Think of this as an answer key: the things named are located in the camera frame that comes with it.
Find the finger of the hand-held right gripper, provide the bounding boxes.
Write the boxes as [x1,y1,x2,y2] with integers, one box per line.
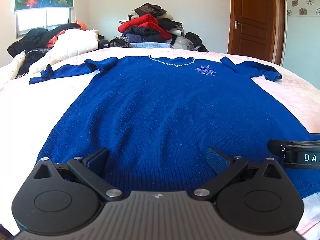
[267,139,320,155]

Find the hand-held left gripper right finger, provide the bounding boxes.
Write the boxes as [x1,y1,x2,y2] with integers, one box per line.
[194,146,285,202]

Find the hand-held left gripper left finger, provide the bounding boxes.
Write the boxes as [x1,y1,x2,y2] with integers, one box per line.
[34,147,123,202]

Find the blue knit sweater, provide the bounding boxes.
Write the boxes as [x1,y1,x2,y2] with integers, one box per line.
[29,56,320,200]

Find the dark navy clothes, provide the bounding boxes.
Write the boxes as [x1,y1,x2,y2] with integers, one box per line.
[122,26,173,43]

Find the pile of folded clothes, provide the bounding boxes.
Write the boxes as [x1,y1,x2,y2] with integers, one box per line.
[118,14,173,40]

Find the bed with pink cover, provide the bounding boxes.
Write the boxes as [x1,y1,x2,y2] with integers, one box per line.
[0,46,320,235]

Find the dark speckled knit garment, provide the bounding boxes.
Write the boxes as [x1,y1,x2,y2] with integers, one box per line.
[109,36,132,48]

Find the white quilted jacket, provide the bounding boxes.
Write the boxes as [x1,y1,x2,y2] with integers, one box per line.
[29,29,99,74]

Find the clear plastic bag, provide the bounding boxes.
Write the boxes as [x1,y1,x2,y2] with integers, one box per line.
[172,36,195,51]

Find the dark patterned garment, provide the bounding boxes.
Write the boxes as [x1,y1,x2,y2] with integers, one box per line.
[16,47,50,78]

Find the black bag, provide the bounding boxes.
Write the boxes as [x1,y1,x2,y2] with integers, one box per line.
[185,32,209,52]

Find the light blue cloth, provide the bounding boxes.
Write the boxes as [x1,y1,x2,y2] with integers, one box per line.
[130,42,173,49]

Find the white floral quilt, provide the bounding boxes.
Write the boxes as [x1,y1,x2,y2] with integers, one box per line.
[0,51,28,80]

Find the brown wooden door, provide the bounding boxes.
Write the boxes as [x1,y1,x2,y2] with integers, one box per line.
[227,0,285,64]

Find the orange garment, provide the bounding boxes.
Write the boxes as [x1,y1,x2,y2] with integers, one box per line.
[46,20,88,48]

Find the black jacket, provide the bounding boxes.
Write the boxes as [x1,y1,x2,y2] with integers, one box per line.
[7,23,82,58]

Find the window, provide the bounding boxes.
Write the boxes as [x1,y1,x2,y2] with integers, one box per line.
[15,7,72,37]

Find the black garment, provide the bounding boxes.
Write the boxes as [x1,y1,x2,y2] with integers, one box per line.
[134,3,167,18]

